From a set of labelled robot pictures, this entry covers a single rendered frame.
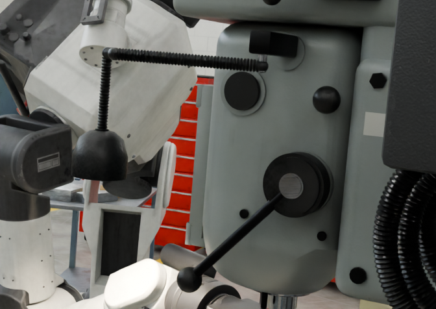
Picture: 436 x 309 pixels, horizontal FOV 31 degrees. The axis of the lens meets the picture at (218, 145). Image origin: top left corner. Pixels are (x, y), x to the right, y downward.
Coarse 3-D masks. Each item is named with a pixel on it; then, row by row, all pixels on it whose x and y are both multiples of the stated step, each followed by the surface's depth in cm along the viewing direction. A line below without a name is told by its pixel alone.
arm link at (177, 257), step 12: (168, 252) 120; (180, 252) 119; (192, 252) 118; (168, 264) 121; (180, 264) 118; (192, 264) 116; (168, 276) 115; (204, 276) 113; (168, 288) 115; (156, 300) 115; (168, 300) 112
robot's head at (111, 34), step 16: (96, 0) 123; (112, 0) 122; (128, 0) 123; (112, 16) 120; (96, 32) 118; (112, 32) 119; (80, 48) 119; (96, 48) 118; (128, 48) 127; (96, 64) 122; (112, 64) 122
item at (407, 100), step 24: (408, 0) 56; (432, 0) 55; (408, 24) 56; (432, 24) 55; (408, 48) 56; (432, 48) 55; (408, 72) 56; (432, 72) 55; (408, 96) 56; (432, 96) 55; (408, 120) 56; (432, 120) 55; (384, 144) 57; (408, 144) 56; (432, 144) 56; (408, 168) 57; (432, 168) 56
